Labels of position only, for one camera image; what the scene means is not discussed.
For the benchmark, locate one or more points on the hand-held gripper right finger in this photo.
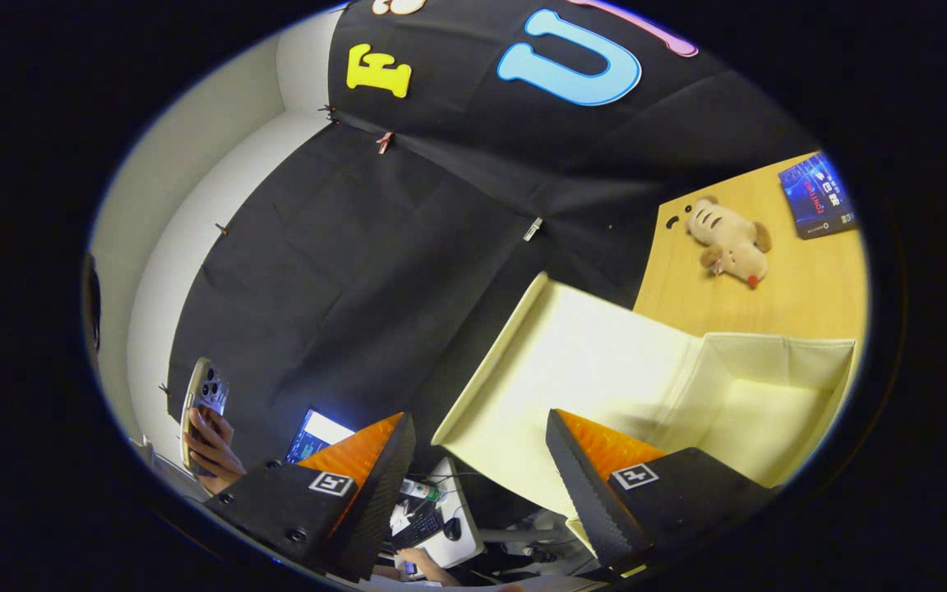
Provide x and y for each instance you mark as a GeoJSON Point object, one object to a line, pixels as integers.
{"type": "Point", "coordinates": [588, 493]}

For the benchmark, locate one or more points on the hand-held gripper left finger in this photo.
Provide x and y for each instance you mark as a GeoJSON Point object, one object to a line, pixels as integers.
{"type": "Point", "coordinates": [375, 501]}

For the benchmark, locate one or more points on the cream fabric storage box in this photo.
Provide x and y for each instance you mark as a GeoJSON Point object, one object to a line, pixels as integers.
{"type": "Point", "coordinates": [588, 362]}

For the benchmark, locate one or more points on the green label bottle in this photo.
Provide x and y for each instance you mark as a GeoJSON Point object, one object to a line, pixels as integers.
{"type": "Point", "coordinates": [420, 490]}

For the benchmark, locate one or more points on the black keyboard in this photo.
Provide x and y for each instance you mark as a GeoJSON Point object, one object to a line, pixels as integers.
{"type": "Point", "coordinates": [418, 530]}

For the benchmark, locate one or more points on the black computer mouse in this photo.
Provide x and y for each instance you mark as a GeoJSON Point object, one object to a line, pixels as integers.
{"type": "Point", "coordinates": [452, 529]}

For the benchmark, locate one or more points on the laptop screen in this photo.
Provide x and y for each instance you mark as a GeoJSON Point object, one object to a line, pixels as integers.
{"type": "Point", "coordinates": [321, 432]}

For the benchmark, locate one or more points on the white office desk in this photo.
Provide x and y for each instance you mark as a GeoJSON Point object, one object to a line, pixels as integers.
{"type": "Point", "coordinates": [465, 493]}

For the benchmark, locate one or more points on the silver smartphone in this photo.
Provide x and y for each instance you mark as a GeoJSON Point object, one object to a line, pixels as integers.
{"type": "Point", "coordinates": [209, 386]}

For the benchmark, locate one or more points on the white clip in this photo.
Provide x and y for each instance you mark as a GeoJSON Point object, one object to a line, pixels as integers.
{"type": "Point", "coordinates": [532, 228]}

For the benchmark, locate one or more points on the beige striped plush tiger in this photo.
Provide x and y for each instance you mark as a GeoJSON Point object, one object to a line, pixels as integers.
{"type": "Point", "coordinates": [728, 242]}

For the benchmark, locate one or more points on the pink clip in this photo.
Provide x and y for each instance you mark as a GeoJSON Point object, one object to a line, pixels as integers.
{"type": "Point", "coordinates": [385, 141]}

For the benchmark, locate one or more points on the dark blue book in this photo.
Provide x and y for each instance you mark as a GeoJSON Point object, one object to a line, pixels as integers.
{"type": "Point", "coordinates": [815, 197]}

